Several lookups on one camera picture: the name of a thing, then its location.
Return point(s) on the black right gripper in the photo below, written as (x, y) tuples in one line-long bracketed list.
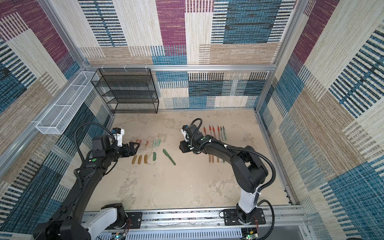
[(184, 149)]

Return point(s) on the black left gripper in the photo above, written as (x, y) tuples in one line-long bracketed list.
[(132, 151)]

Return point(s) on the light green pen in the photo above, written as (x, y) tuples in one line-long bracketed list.
[(222, 134)]

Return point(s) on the light green marker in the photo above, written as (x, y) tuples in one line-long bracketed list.
[(224, 133)]

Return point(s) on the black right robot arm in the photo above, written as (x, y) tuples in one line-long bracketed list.
[(247, 165)]

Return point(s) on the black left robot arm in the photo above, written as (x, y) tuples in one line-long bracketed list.
[(65, 223)]

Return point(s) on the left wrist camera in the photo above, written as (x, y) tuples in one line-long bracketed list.
[(118, 133)]

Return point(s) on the black wire mesh shelf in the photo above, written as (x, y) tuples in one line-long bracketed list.
[(127, 91)]

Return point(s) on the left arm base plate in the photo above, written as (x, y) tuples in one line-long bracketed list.
[(123, 220)]

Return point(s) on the white wire mesh basket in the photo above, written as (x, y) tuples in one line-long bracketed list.
[(59, 116)]

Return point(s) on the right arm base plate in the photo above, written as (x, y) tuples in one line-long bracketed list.
[(236, 217)]

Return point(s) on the aluminium front rail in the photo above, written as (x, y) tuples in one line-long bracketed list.
[(276, 223)]

